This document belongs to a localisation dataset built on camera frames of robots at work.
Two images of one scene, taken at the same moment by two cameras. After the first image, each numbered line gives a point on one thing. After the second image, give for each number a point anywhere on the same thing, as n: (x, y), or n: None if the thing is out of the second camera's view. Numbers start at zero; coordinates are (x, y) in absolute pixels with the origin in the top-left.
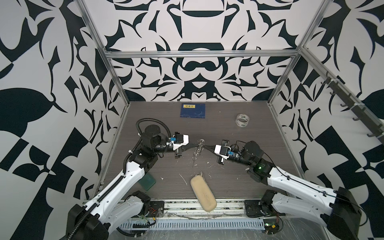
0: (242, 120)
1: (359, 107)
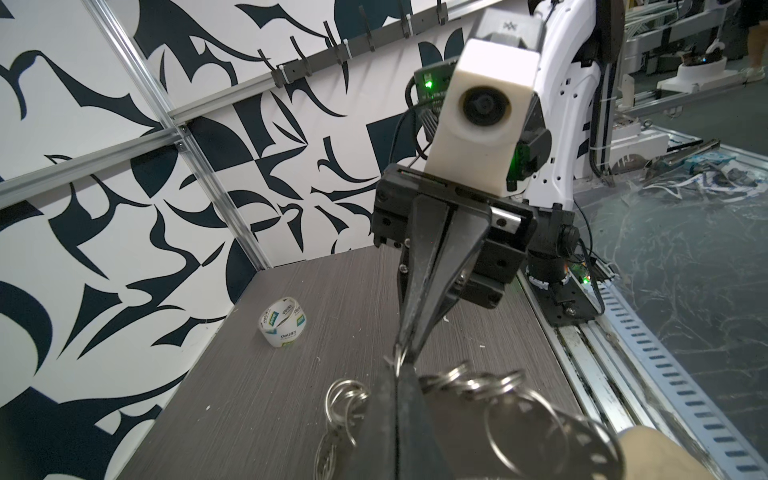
0: (282, 321)
1: (337, 54)
